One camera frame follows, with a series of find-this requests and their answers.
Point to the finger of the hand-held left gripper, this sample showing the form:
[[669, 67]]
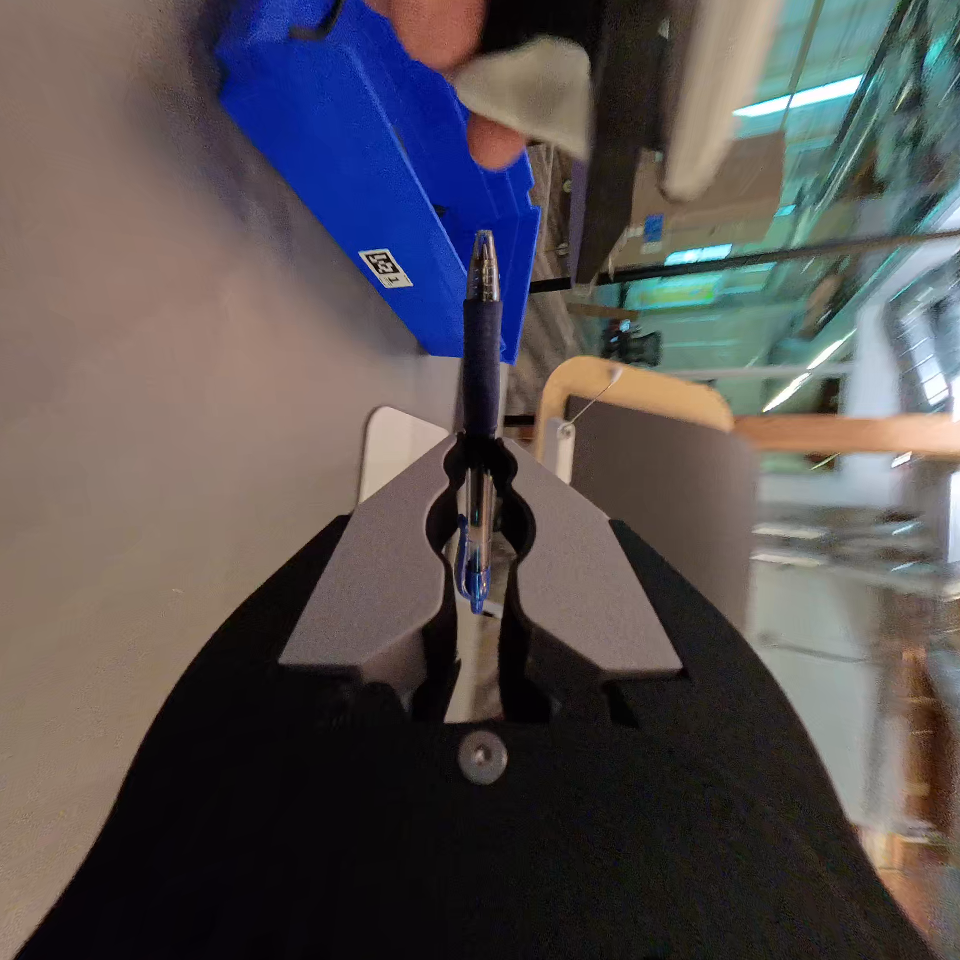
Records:
[[623, 150], [720, 90]]

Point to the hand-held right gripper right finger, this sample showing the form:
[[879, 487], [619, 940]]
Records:
[[593, 600]]

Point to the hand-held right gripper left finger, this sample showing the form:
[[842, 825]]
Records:
[[368, 600]]

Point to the blue ballpoint pen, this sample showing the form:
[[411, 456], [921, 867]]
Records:
[[480, 360]]

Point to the person's left hand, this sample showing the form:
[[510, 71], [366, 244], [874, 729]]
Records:
[[435, 27]]

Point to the cardboard panel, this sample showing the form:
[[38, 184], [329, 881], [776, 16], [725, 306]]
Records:
[[758, 188]]

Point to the black board with wooden rim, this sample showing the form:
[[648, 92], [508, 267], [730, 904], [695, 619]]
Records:
[[660, 480]]

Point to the large blue bin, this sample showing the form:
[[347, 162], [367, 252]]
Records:
[[345, 165]]

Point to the wooden ceiling beam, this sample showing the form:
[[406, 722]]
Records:
[[855, 435]]

